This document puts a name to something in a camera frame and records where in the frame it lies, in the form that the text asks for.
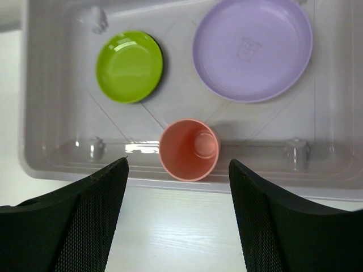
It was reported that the black plate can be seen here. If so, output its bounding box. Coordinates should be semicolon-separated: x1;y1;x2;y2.
141;35;169;104

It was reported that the lavender plastic bin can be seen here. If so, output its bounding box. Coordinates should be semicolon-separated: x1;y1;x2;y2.
19;1;362;201

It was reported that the green plate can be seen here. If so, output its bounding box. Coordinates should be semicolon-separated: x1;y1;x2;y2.
95;30;163;104

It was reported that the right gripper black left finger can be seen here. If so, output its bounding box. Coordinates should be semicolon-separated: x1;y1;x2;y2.
1;158;129;271

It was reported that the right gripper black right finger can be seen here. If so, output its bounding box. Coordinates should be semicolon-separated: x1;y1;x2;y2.
229;159;362;271

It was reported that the pink cup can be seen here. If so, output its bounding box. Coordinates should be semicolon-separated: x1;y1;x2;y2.
159;118;221;182

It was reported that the purple plate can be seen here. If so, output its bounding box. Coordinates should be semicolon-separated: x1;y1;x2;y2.
192;1;314;103

